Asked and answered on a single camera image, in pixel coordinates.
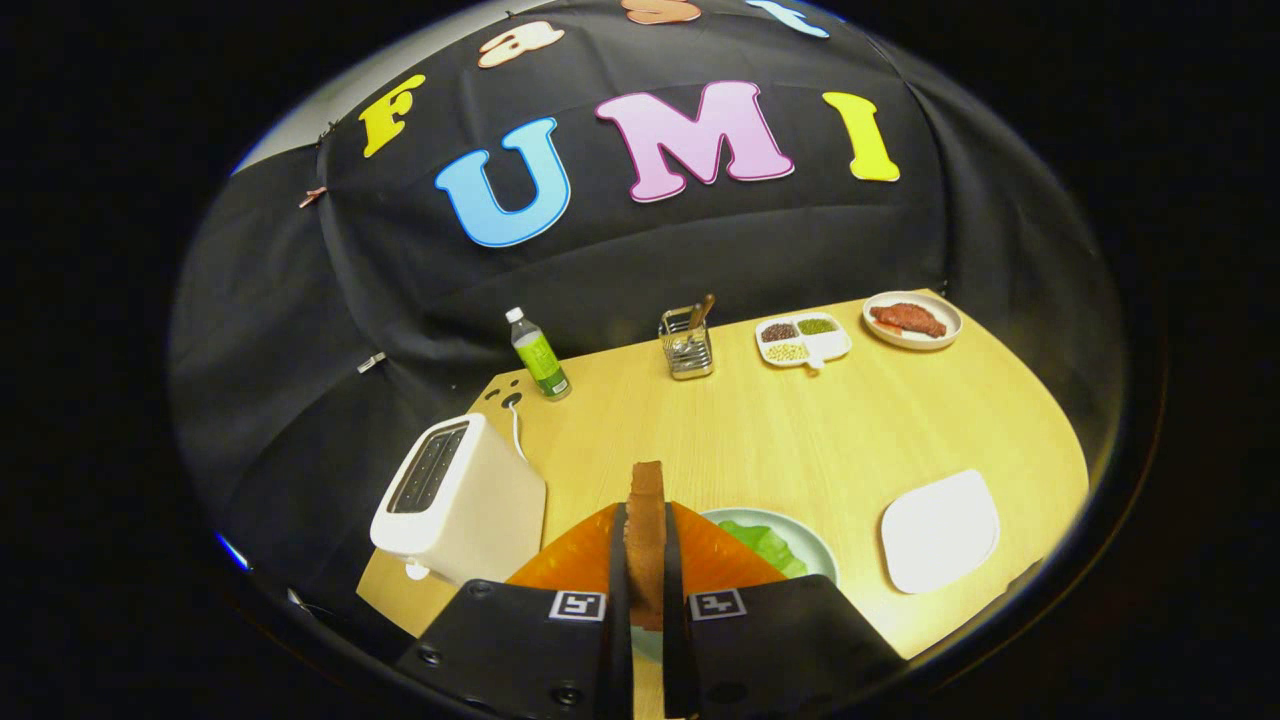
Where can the black backdrop cloth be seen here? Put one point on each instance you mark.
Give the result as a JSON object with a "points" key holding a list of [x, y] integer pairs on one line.
{"points": [[700, 240]]}

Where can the pale green round plate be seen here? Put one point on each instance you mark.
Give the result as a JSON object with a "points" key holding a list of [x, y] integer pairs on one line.
{"points": [[818, 550]]}

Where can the green lettuce leaf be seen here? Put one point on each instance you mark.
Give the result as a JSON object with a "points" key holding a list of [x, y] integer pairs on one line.
{"points": [[770, 545]]}

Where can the silver cloth clip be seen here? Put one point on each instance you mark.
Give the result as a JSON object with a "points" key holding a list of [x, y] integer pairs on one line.
{"points": [[371, 362]]}

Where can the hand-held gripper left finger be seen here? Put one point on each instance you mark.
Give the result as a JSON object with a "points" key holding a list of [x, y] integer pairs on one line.
{"points": [[618, 600]]}

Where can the white toaster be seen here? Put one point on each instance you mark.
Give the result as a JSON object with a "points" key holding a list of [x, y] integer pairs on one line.
{"points": [[480, 510]]}

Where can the green label drink bottle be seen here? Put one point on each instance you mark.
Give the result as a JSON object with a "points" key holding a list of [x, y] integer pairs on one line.
{"points": [[540, 360]]}

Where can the white bread slice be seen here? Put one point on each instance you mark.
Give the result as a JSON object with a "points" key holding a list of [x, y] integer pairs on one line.
{"points": [[646, 540]]}

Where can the white round plate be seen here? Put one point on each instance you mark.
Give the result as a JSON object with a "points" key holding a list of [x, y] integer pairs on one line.
{"points": [[925, 343]]}

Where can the white divided dish with beans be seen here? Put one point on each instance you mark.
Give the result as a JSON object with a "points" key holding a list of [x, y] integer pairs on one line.
{"points": [[830, 345]]}

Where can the red meat slice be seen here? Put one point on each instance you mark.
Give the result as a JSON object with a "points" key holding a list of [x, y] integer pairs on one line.
{"points": [[910, 318]]}

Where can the pink cloth clip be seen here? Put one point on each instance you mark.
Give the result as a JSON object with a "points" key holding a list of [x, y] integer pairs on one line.
{"points": [[312, 197]]}

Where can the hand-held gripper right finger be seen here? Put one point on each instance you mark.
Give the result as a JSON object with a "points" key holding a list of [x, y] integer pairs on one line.
{"points": [[675, 610]]}

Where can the white square plate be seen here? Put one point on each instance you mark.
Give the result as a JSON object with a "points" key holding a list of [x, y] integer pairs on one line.
{"points": [[940, 530]]}

